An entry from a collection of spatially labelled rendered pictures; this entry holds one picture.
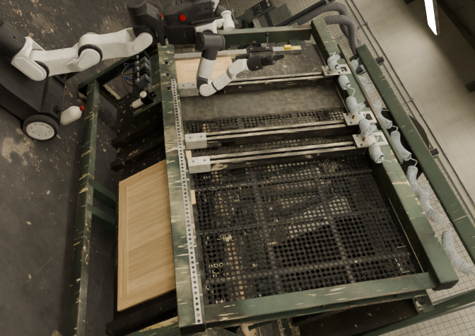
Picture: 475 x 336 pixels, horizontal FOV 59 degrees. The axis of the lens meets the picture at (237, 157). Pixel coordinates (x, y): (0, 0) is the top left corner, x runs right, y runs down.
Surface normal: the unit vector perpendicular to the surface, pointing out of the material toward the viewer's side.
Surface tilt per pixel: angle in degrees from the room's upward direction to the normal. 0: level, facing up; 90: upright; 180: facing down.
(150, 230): 90
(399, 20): 90
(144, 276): 90
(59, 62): 90
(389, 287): 59
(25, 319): 0
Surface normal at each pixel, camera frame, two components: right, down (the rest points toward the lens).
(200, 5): 0.16, 0.76
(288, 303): 0.04, -0.64
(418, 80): -0.45, -0.43
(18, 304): 0.87, -0.41
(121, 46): -0.27, 0.73
